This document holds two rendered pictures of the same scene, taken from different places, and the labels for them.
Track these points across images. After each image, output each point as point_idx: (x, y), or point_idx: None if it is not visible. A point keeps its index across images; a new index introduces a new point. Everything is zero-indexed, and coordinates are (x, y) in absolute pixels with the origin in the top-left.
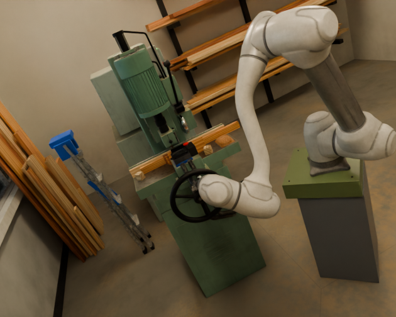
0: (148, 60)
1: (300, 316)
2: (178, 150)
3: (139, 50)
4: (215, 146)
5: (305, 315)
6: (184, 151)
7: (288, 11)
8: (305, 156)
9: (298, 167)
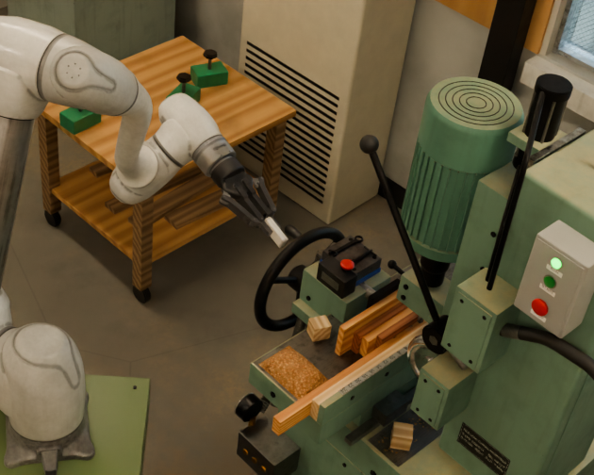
0: (422, 128)
1: (160, 470)
2: (365, 267)
3: (465, 119)
4: (312, 354)
5: (152, 473)
6: (340, 256)
7: (27, 22)
8: (102, 464)
9: (115, 427)
